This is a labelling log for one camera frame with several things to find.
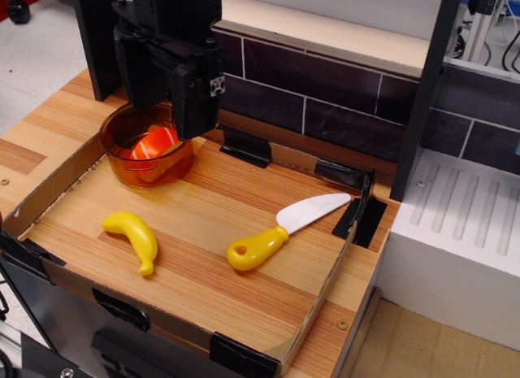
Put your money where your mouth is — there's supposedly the transparent orange plastic pot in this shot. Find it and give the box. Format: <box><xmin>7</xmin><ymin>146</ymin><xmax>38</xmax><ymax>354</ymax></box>
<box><xmin>99</xmin><ymin>102</ymin><xmax>194</xmax><ymax>188</ymax></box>

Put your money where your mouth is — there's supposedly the light wooden shelf ledge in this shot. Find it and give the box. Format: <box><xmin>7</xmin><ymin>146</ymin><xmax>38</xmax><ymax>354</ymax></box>
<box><xmin>216</xmin><ymin>0</ymin><xmax>430</xmax><ymax>78</ymax></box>

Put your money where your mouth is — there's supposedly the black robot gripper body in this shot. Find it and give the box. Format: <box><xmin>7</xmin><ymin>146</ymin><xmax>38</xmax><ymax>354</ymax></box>
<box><xmin>112</xmin><ymin>0</ymin><xmax>224</xmax><ymax>101</ymax></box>

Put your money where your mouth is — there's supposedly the black vertical post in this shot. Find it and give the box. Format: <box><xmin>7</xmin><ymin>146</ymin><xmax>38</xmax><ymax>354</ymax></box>
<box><xmin>390</xmin><ymin>0</ymin><xmax>461</xmax><ymax>202</ymax></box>

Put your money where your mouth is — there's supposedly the white ribbed drainboard block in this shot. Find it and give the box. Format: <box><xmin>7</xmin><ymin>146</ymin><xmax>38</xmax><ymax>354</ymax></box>
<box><xmin>377</xmin><ymin>150</ymin><xmax>519</xmax><ymax>349</ymax></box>

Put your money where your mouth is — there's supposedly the yellow toy banana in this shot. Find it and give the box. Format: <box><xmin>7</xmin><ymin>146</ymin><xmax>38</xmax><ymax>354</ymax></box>
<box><xmin>102</xmin><ymin>211</ymin><xmax>158</xmax><ymax>276</ymax></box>

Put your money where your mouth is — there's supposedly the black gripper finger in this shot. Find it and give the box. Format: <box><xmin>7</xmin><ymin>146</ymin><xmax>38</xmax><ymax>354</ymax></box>
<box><xmin>116</xmin><ymin>49</ymin><xmax>167</xmax><ymax>110</ymax></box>
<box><xmin>172</xmin><ymin>96</ymin><xmax>219</xmax><ymax>141</ymax></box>

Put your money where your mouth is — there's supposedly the yellow white toy knife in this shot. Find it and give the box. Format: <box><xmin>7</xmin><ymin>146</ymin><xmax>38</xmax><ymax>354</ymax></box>
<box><xmin>227</xmin><ymin>193</ymin><xmax>352</xmax><ymax>272</ymax></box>

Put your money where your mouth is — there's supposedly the orange salmon sushi toy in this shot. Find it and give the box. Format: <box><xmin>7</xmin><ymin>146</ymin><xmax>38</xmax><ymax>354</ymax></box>
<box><xmin>129</xmin><ymin>127</ymin><xmax>182</xmax><ymax>182</ymax></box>

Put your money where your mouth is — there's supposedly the cardboard fence with black tape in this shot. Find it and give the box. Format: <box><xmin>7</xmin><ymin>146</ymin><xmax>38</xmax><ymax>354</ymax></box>
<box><xmin>1</xmin><ymin>119</ymin><xmax>398</xmax><ymax>377</ymax></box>

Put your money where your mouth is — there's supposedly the black caster wheel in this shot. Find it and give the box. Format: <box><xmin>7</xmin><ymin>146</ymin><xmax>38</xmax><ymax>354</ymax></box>
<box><xmin>7</xmin><ymin>0</ymin><xmax>31</xmax><ymax>24</ymax></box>

